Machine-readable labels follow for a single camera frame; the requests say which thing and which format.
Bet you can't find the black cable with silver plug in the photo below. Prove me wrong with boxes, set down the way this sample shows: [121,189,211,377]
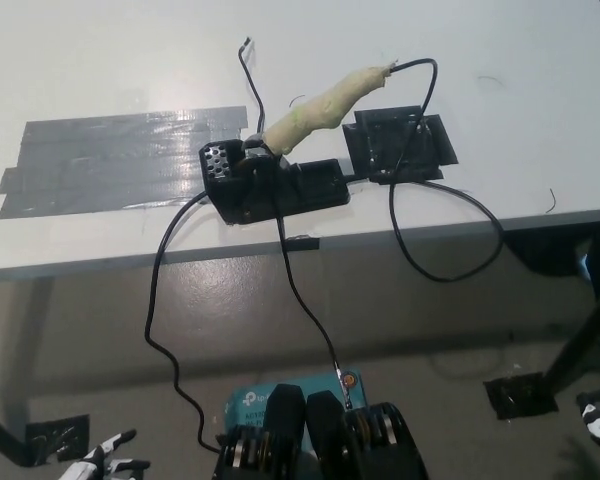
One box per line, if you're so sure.
[273,199,354,407]

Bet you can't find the grey duct tape patch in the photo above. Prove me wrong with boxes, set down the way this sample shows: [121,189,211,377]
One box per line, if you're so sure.
[0,103,252,222]

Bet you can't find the thin black upright wire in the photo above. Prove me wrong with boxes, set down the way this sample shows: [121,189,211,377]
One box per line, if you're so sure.
[237,35,267,137]

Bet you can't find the black soldering gun base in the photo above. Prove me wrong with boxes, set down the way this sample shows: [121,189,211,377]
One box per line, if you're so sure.
[198,139,353,227]

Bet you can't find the black robot torso blocks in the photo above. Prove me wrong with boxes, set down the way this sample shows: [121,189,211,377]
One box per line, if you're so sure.
[211,382,430,480]

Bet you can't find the cream tape-wrapped soldering gun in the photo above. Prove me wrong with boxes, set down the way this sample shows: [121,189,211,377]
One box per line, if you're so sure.
[261,60,400,156]

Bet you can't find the teal tp-link box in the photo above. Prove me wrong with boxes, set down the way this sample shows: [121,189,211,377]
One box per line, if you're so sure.
[221,368,372,454]

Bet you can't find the black square ribbed fixture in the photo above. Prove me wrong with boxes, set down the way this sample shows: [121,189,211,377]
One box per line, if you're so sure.
[340,103,459,186]

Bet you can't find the long black wavy cable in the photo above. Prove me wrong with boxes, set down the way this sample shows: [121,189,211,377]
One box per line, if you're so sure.
[143,193,222,453]

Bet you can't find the black soldering gun cable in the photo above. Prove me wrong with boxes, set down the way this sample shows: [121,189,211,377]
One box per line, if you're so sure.
[388,58,506,284]

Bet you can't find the small black tape strip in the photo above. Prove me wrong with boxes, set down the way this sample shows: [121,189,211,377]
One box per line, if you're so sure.
[285,234,321,252]

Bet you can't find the black floor tape patch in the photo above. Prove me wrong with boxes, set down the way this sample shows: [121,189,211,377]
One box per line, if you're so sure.
[24,413,91,463]
[482,372,561,422]

